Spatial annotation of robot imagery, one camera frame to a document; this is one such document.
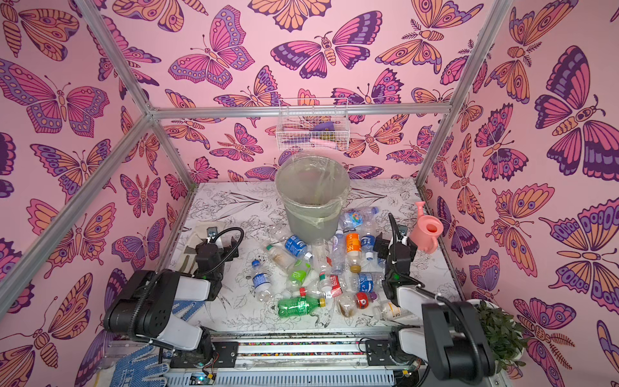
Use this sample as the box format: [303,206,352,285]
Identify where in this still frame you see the small blue cap bottle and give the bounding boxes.
[251,260,272,302]

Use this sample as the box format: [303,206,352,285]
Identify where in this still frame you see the clear white label bottle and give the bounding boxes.
[372,301,403,321]

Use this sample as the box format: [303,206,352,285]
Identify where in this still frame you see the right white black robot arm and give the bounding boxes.
[374,232,497,385]

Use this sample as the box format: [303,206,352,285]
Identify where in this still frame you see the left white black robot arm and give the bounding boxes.
[103,227,245,357]

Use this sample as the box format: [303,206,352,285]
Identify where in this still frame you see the colourful label bottle by bin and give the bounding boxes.
[340,206,380,232]

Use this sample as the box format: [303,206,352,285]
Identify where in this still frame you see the grey mesh waste bin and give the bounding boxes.
[275,153,351,244]

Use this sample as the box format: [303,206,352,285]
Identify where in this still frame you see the beige grey work glove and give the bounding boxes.
[179,223,210,273]

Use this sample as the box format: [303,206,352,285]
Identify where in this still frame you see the pink plastic watering can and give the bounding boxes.
[409,202,444,254]

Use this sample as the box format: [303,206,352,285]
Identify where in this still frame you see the orange label bottle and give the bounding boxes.
[346,232,362,273]

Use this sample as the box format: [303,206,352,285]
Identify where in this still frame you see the purple label clear bottle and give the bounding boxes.
[330,229,346,275]

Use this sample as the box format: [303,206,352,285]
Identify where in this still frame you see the round red label bottle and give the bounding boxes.
[336,292,371,318]

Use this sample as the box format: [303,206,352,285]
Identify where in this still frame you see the red white label bottle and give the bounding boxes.
[318,273,343,299]

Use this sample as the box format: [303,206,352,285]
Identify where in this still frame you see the clear green cap bottle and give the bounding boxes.
[265,244,297,272]

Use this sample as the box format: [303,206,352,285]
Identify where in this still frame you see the lime green label bottle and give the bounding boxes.
[287,260,312,290]

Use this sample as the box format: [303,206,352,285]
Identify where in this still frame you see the green plastic bottle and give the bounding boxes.
[277,297,327,319]

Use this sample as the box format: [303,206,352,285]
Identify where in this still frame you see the potted green plant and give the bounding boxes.
[468,299,526,373]

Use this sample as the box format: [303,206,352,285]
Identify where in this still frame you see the blue dotted work glove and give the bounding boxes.
[110,345,170,387]

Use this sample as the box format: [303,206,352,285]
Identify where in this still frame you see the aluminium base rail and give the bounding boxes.
[165,332,426,386]

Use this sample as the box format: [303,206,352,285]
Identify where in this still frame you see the white wire wall basket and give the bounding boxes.
[274,97,351,152]

